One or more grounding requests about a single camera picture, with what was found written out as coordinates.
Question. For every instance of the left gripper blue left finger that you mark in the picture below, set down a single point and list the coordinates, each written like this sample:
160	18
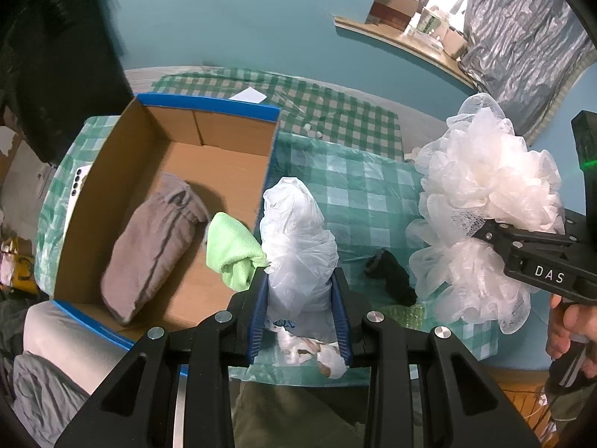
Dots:
259	289

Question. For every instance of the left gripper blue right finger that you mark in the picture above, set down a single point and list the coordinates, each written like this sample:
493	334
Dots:
341	323

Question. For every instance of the white plastic bag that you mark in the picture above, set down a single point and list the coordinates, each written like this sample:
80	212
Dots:
301	258

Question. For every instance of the black sock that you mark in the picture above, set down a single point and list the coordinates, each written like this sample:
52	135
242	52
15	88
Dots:
384	266

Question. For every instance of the white mesh bath pouf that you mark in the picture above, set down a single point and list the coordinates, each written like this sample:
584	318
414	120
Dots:
479	171

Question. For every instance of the green glitter scrub cloth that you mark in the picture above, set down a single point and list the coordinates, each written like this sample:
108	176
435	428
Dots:
407	317

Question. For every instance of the person's right hand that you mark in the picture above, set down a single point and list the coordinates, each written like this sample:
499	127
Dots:
567	320

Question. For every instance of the light green microfiber cloth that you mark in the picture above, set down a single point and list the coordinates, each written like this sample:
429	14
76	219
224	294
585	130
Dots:
233	252

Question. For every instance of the grey brown cushion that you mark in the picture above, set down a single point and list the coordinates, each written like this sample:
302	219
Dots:
157	235

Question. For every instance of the teal checkered plastic tablecloth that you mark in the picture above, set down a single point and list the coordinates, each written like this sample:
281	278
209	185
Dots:
367	202

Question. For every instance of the blue-edged cardboard box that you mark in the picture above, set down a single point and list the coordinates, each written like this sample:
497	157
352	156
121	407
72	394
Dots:
220	147

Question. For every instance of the dark green checkered cloth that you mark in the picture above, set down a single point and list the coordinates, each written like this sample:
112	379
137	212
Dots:
309	109

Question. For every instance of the white paper card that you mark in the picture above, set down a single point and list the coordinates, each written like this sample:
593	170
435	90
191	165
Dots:
249	95

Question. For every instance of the silver crinkled curtain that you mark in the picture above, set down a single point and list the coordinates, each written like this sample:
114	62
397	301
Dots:
526	54

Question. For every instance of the wooden window sill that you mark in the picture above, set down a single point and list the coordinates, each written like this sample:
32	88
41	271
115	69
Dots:
408	42

